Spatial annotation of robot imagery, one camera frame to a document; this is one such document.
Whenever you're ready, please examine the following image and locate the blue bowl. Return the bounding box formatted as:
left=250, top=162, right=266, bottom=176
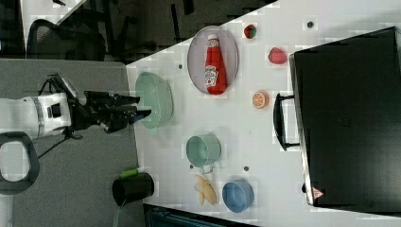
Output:
left=222, top=180, right=254, bottom=213

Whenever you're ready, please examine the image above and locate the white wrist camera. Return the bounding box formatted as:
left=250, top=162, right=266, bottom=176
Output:
left=46, top=74, right=87, bottom=105

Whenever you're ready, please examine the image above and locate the yellow banana toy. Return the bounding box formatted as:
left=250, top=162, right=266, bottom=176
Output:
left=195, top=174, right=217, bottom=205

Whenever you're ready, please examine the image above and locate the grey oval plate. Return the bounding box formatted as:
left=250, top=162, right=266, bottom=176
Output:
left=187, top=26, right=238, bottom=96

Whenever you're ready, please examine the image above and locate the red green apple toy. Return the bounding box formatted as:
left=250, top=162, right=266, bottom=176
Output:
left=244, top=25, right=257, bottom=39

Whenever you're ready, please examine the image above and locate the red plush ketchup bottle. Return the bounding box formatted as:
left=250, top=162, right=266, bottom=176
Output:
left=204, top=34, right=227, bottom=96

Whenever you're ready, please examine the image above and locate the black cup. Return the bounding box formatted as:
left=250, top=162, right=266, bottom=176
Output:
left=112, top=173, right=155, bottom=206

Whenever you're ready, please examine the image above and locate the orange slice toy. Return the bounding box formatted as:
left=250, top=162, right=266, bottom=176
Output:
left=252, top=91, right=270, bottom=109

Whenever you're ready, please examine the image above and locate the green marker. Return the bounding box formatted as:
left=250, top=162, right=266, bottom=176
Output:
left=120, top=168, right=141, bottom=180

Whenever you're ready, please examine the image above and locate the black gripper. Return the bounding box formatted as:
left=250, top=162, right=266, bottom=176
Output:
left=66, top=91, right=151, bottom=133

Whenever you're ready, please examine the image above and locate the green mug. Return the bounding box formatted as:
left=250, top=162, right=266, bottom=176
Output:
left=185, top=133, right=221, bottom=174

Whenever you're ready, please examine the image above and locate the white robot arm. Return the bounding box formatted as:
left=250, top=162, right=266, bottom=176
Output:
left=1, top=91, right=151, bottom=195

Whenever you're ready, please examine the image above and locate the black toaster oven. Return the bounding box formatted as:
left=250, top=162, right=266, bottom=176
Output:
left=289, top=26, right=401, bottom=217

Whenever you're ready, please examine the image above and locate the black office chair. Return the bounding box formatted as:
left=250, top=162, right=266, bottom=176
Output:
left=26, top=19, right=106, bottom=61

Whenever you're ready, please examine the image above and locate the red strawberry toy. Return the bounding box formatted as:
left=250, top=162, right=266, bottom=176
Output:
left=268, top=47, right=288, bottom=64

